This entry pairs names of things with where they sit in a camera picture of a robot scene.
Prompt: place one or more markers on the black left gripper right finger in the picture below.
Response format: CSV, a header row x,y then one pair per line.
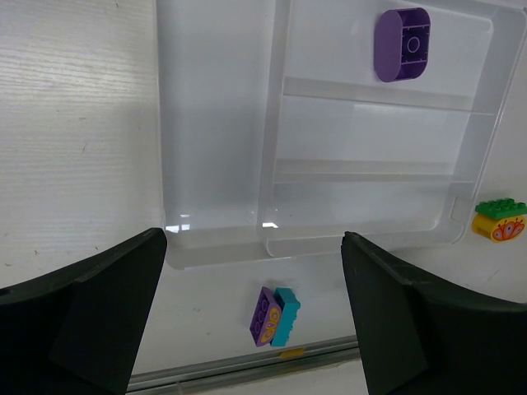
x,y
421,334

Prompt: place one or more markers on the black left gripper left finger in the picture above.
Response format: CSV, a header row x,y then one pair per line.
x,y
77,330

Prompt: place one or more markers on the teal lego brick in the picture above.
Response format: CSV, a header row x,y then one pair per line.
x,y
290,305

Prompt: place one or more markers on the yellow orange printed lego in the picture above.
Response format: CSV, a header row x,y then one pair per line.
x,y
499,231

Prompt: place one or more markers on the purple lego brick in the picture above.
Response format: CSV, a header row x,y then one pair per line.
x,y
266,317

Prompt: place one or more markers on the green lego plate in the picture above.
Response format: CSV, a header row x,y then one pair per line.
x,y
501,208

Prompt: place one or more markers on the purple rounded lego block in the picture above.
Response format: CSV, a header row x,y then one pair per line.
x,y
401,44

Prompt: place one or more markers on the clear plastic divided tray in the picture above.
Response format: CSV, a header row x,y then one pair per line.
x,y
278,137

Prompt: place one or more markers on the aluminium front rail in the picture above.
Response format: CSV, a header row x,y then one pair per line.
x,y
246,368

